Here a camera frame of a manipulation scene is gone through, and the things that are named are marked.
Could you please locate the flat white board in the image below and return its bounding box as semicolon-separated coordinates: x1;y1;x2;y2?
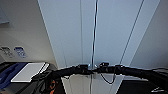
10;62;51;84

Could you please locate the white wardrobe door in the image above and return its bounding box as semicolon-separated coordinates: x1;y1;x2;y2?
91;0;146;94
37;0;98;94

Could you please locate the white wardrobe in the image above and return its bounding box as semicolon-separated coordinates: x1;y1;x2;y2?
37;0;161;94

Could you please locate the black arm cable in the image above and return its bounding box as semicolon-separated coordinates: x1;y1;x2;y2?
99;71;118;85

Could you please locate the blue cloth item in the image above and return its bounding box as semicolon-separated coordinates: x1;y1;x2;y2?
0;63;24;90

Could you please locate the orange and black equipment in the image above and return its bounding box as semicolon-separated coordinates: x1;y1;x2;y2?
31;74;65;94

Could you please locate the black equipment with white lines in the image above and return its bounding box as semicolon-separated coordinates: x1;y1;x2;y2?
126;79;168;94

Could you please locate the silver door handle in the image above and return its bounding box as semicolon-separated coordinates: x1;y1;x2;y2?
92;72;98;80

